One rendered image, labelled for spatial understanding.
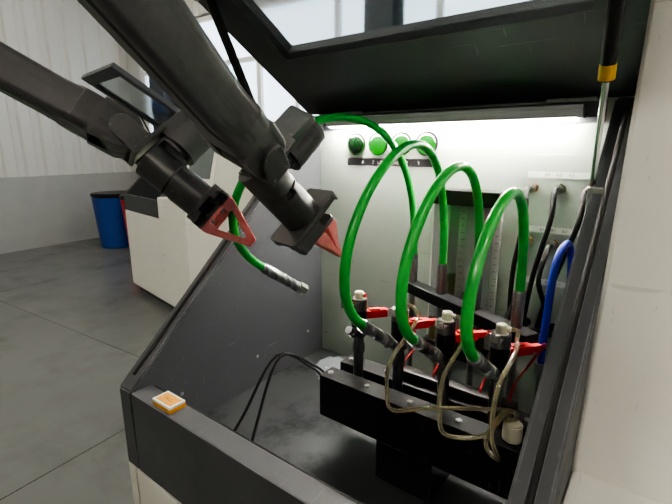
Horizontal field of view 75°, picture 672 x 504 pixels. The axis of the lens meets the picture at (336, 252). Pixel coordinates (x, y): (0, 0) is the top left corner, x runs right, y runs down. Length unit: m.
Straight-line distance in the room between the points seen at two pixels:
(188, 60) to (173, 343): 0.61
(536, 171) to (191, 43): 0.66
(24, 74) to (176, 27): 0.39
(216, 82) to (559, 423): 0.49
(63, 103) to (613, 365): 0.78
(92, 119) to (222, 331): 0.48
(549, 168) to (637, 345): 0.38
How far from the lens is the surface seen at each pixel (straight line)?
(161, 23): 0.38
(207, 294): 0.92
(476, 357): 0.55
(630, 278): 0.63
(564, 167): 0.88
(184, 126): 0.74
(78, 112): 0.72
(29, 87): 0.74
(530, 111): 0.87
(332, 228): 0.64
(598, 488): 0.66
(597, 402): 0.65
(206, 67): 0.42
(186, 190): 0.70
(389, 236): 1.03
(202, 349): 0.94
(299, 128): 0.58
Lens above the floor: 1.37
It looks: 13 degrees down
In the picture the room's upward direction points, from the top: straight up
